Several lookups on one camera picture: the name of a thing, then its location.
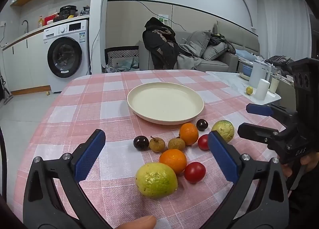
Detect cream cup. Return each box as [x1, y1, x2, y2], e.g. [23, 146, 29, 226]
[269, 75, 280, 94]

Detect dark clothes pile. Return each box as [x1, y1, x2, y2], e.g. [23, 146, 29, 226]
[209, 32, 236, 54]

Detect white kettle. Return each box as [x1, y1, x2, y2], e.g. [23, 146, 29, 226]
[249, 60, 273, 89]

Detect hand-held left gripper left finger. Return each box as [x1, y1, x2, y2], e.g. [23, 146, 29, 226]
[23, 129, 112, 229]

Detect white marble side table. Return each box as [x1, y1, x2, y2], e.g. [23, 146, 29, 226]
[206, 71, 282, 106]

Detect white washing machine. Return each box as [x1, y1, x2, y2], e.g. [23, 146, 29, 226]
[43, 20, 91, 93]

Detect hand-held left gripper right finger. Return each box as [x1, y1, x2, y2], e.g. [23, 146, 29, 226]
[197, 131, 289, 229]

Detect teal plastic bags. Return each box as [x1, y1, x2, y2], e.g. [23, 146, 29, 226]
[102, 57, 139, 73]

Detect orange mandarin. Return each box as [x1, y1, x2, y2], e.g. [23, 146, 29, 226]
[159, 149, 187, 175]
[179, 123, 199, 145]

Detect black white patterned bag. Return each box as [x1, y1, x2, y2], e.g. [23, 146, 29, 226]
[105, 46, 139, 66]

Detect blue container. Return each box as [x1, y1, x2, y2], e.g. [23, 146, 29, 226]
[239, 61, 256, 80]

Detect yellow-green guava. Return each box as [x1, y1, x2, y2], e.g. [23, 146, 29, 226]
[135, 162, 178, 199]
[211, 120, 235, 143]

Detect red cherry tomato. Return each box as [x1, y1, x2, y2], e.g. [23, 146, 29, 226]
[184, 162, 206, 184]
[198, 134, 210, 151]

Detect grey sofa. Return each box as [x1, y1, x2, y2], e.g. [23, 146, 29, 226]
[138, 21, 260, 72]

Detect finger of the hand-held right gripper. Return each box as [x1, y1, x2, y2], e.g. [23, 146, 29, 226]
[237, 123, 289, 145]
[246, 103, 297, 127]

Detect brown longan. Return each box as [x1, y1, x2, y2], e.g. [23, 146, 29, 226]
[168, 138, 186, 151]
[149, 136, 166, 152]

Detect black pressure cooker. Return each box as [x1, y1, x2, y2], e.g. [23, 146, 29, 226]
[59, 5, 78, 20]

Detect white curtain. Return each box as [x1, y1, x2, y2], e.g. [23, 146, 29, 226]
[257, 0, 312, 60]

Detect white kitchen cabinet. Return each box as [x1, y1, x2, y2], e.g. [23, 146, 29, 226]
[2, 28, 51, 92]

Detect grey blanket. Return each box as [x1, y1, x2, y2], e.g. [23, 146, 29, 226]
[177, 42, 203, 70]

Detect black jacket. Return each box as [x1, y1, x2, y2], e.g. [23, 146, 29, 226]
[143, 17, 180, 70]

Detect red box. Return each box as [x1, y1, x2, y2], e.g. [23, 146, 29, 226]
[44, 14, 60, 26]

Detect cream round plate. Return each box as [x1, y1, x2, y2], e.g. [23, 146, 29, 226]
[127, 83, 205, 125]

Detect pink checked tablecloth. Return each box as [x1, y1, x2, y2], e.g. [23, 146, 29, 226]
[12, 70, 287, 229]

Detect person's left hand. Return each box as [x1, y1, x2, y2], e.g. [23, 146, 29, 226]
[117, 215, 157, 229]

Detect person's right hand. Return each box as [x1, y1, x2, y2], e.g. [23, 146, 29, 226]
[282, 152, 319, 178]

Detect white cylindrical cup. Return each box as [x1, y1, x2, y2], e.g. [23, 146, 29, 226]
[255, 79, 271, 100]

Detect grey cushion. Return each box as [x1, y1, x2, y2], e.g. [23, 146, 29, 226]
[186, 30, 211, 57]
[202, 42, 230, 61]

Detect grey clothes pile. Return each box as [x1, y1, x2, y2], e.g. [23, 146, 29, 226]
[264, 55, 294, 65]

